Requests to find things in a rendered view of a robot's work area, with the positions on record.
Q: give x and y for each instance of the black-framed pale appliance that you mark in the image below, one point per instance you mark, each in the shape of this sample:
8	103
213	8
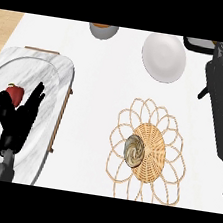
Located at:
199	43

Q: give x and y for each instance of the white plate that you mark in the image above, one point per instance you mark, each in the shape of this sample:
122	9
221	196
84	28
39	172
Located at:
164	57

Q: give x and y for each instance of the flower-shaped wicker placemat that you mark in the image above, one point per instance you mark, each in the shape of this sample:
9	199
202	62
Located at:
154	153

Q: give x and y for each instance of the red bell pepper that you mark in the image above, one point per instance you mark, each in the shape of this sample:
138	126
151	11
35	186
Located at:
15	95

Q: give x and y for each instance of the white marble tiered shelf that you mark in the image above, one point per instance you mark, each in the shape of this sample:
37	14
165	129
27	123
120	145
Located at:
42	69

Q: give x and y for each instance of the grey bowl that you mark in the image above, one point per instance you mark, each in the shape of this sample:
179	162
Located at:
102	32

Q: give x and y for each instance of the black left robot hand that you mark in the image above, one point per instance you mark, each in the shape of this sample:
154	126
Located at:
17	126

